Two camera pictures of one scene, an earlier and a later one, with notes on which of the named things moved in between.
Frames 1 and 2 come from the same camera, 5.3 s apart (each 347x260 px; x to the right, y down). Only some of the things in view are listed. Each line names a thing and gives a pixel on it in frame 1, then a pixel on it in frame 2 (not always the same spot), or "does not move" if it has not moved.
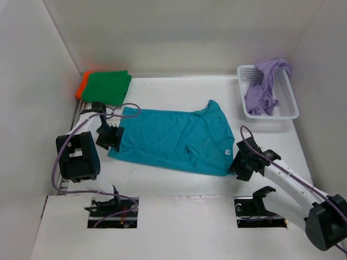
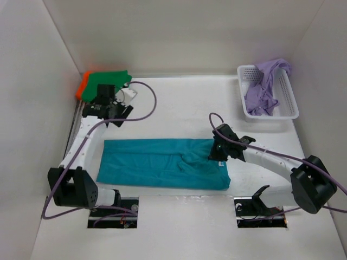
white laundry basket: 281,90 does not move
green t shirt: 110,88 does not move
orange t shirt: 83,84 does not move
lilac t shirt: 260,98 does not move
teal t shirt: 201,142 → 180,163
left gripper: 114,136 → 119,114
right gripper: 239,161 → 217,152
